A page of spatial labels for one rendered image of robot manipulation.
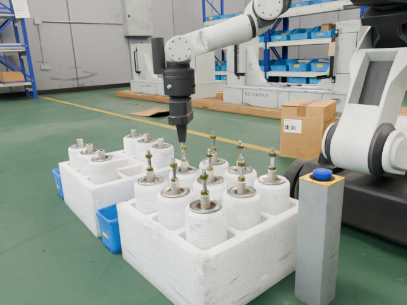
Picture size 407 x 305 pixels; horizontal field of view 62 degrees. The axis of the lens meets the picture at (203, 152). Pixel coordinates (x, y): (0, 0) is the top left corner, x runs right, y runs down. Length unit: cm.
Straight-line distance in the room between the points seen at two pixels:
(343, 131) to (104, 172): 76
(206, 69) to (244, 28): 331
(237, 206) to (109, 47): 689
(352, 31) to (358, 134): 200
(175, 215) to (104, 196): 40
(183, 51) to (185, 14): 774
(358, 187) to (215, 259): 55
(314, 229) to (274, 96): 253
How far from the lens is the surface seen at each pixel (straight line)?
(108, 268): 107
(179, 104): 93
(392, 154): 96
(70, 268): 111
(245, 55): 368
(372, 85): 107
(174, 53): 90
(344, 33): 293
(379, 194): 110
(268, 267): 90
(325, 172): 77
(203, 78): 422
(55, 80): 714
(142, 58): 536
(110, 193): 118
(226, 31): 95
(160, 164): 129
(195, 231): 76
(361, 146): 95
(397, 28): 107
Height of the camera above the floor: 58
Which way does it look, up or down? 16 degrees down
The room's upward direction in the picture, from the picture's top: 2 degrees counter-clockwise
